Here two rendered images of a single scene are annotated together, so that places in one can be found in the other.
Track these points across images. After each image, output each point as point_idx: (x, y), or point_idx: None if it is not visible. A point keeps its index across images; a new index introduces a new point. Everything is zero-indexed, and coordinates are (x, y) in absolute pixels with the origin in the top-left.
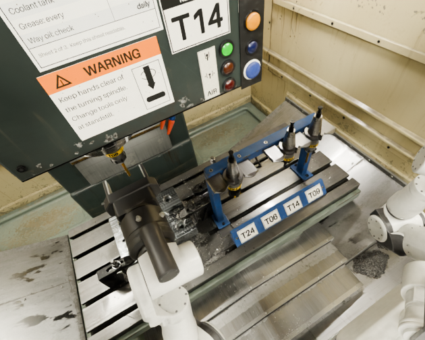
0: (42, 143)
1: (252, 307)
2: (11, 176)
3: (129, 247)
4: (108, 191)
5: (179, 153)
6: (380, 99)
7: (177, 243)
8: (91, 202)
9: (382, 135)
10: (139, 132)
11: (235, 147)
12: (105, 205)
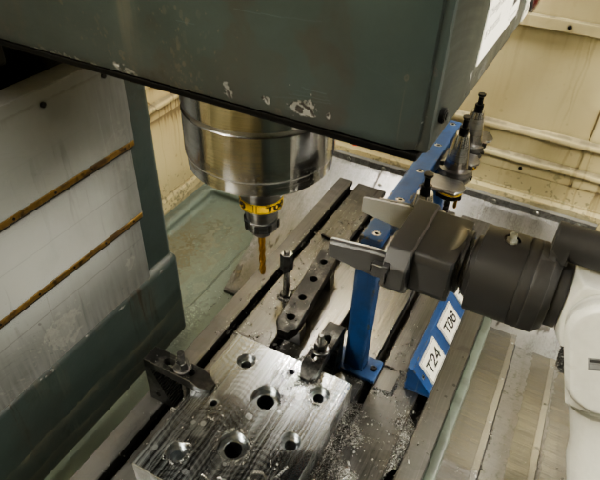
0: (466, 58)
1: None
2: None
3: (539, 289)
4: (370, 247)
5: (156, 292)
6: (491, 96)
7: (328, 438)
8: None
9: (507, 152)
10: (95, 246)
11: (285, 238)
12: (398, 263)
